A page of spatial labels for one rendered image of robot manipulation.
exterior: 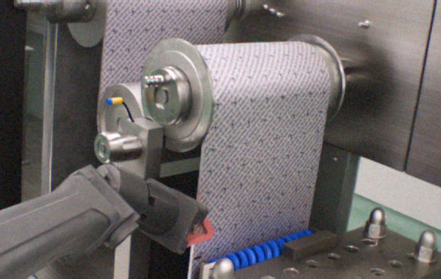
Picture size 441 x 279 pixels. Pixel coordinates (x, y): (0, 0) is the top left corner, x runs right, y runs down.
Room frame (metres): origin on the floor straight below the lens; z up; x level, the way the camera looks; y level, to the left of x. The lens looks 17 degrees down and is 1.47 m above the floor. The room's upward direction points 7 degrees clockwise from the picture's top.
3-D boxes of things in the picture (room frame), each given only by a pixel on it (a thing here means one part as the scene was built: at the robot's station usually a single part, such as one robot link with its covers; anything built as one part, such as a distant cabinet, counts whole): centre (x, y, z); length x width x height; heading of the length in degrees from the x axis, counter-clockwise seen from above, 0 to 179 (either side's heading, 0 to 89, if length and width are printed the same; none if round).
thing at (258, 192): (0.91, -0.07, 1.10); 0.23 x 0.01 x 0.18; 133
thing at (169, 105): (0.86, 0.07, 1.25); 0.07 x 0.02 x 0.07; 43
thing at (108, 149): (0.84, 0.14, 1.18); 0.04 x 0.02 x 0.04; 43
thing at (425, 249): (0.93, -0.33, 1.05); 0.04 x 0.04 x 0.04
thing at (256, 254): (0.89, -0.09, 1.03); 0.21 x 0.04 x 0.03; 133
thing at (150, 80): (0.84, 0.09, 1.27); 0.03 x 0.01 x 0.01; 133
